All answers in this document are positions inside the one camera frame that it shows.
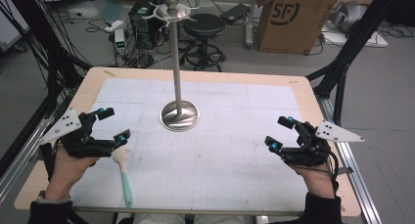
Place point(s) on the black computer tower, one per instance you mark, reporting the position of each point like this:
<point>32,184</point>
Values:
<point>143,25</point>

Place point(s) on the small box with green display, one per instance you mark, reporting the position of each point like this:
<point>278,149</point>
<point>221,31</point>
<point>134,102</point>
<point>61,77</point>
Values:
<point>119,41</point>

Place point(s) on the black metal frame stand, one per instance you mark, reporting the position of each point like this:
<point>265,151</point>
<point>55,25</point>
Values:
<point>352,38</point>
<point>42,38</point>

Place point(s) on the silver grey machine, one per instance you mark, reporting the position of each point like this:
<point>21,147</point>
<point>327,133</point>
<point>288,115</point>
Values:
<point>349,15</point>

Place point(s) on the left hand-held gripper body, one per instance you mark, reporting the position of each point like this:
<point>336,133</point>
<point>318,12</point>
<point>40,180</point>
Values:
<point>73,142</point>

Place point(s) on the white panel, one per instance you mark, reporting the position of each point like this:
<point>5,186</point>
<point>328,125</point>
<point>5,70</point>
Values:
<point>8,25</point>

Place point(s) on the white stand post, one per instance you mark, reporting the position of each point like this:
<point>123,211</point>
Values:
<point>250,22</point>

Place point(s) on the white grid mat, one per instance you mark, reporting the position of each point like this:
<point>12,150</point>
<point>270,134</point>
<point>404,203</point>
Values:
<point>212,171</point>

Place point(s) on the person's right hand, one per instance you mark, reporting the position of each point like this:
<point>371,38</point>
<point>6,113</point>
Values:
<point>318,181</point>

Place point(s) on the black round stool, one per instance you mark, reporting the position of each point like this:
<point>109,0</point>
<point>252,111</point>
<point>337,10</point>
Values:
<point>204,26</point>

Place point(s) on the silver metal hook stand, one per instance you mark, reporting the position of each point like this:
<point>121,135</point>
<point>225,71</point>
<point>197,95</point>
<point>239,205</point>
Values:
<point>177,80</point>

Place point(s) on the white floor board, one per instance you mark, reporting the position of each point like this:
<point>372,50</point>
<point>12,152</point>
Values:
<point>375,41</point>

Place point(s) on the person's left hand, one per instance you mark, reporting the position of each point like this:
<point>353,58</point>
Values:
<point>65,175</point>

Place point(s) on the flat black device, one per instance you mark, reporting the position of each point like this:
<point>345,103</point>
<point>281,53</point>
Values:
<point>235,13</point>

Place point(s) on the wristwatch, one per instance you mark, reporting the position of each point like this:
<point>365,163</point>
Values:
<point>54,199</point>

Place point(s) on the aluminium rail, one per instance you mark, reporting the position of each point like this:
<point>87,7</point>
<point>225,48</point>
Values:
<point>19,165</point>
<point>355,185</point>

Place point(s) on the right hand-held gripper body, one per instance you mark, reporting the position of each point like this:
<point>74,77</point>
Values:
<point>310,152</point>

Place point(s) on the brown cardboard box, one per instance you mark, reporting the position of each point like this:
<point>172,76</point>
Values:
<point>300,25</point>

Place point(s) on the white power strip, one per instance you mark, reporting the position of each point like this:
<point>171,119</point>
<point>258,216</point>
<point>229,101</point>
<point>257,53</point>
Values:
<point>113,25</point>

